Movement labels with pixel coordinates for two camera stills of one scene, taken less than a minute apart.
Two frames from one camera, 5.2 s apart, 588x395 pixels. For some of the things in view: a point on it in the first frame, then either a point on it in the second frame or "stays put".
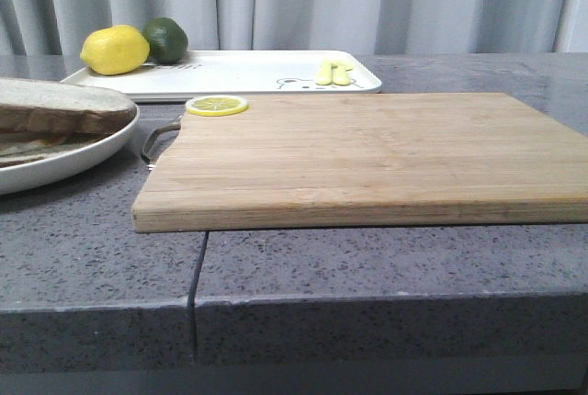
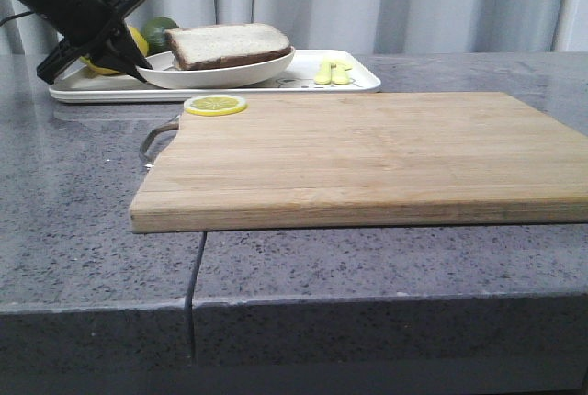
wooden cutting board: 459,161 stays put
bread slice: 40,106 -> 198,46
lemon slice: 216,106 stays put
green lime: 167,39 stays put
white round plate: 64,166 -> 165,72
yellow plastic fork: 325,74 stays put
